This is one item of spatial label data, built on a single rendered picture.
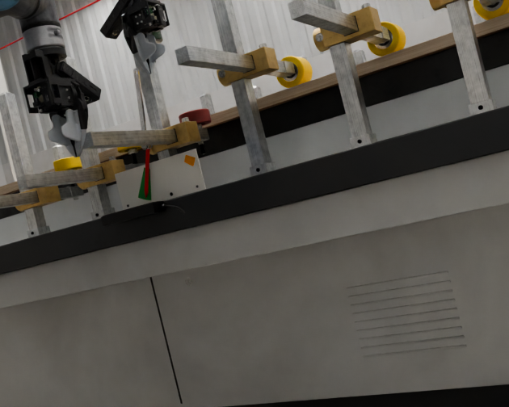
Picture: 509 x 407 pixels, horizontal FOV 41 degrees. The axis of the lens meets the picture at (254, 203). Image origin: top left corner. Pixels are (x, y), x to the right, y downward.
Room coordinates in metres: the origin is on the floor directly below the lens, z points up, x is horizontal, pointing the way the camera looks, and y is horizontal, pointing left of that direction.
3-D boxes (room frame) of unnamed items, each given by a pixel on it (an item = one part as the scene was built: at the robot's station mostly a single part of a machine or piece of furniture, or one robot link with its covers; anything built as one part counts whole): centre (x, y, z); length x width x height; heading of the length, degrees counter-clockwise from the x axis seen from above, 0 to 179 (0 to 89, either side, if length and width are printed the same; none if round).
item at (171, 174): (1.67, 0.22, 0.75); 0.26 x 0.01 x 0.10; 60
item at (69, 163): (2.02, 0.51, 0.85); 0.08 x 0.08 x 0.11
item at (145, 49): (1.55, 0.16, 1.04); 0.06 x 0.03 x 0.09; 60
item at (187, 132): (1.66, 0.16, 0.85); 0.14 x 0.06 x 0.05; 60
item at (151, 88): (1.67, 0.18, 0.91); 0.04 x 0.04 x 0.48; 60
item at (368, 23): (1.42, -0.27, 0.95); 0.14 x 0.06 x 0.05; 60
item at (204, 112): (1.74, 0.10, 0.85); 0.08 x 0.08 x 0.11
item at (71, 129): (1.32, 0.32, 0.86); 0.06 x 0.03 x 0.09; 151
